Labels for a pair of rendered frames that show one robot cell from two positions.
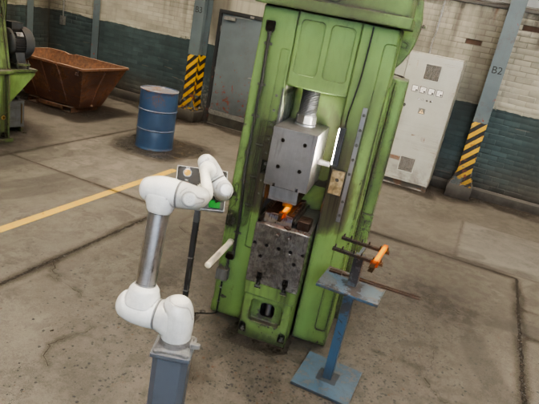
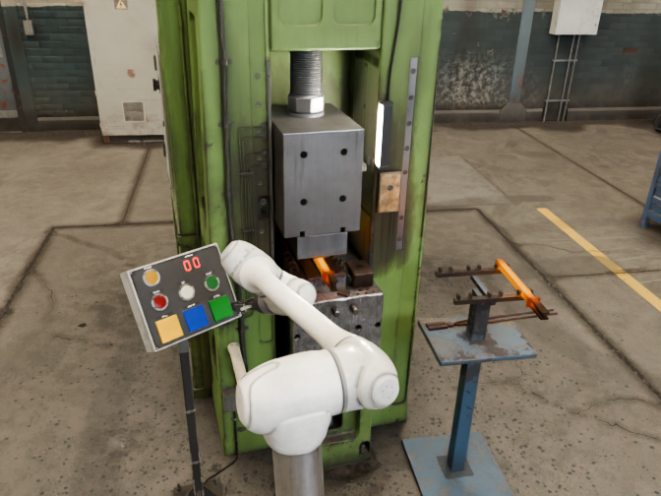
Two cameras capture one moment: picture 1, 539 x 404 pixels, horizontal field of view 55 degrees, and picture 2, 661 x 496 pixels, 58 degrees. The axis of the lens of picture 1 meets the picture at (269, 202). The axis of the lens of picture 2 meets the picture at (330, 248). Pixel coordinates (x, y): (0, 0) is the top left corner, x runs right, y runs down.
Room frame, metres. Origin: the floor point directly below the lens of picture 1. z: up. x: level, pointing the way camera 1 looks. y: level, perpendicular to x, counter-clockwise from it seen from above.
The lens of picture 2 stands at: (1.51, 0.93, 2.15)
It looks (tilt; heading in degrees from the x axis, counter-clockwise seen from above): 26 degrees down; 330
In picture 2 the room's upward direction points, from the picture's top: 1 degrees clockwise
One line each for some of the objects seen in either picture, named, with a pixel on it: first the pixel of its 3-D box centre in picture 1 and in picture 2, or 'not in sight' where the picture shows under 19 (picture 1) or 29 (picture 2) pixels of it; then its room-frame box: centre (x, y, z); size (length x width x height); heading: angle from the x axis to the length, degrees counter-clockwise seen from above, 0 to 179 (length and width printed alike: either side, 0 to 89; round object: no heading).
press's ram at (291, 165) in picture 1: (303, 155); (319, 165); (3.52, -0.17, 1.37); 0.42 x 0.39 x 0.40; 167
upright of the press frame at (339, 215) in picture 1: (346, 192); (381, 198); (3.59, -0.53, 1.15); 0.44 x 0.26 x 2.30; 167
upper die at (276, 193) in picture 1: (290, 187); (308, 223); (3.52, -0.13, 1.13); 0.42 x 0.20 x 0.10; 167
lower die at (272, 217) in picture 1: (285, 209); (308, 260); (3.52, -0.13, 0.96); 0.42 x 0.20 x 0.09; 167
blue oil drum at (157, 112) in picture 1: (156, 118); not in sight; (7.79, 1.93, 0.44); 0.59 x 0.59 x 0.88
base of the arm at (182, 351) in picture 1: (178, 341); not in sight; (2.22, 0.31, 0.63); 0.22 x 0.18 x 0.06; 90
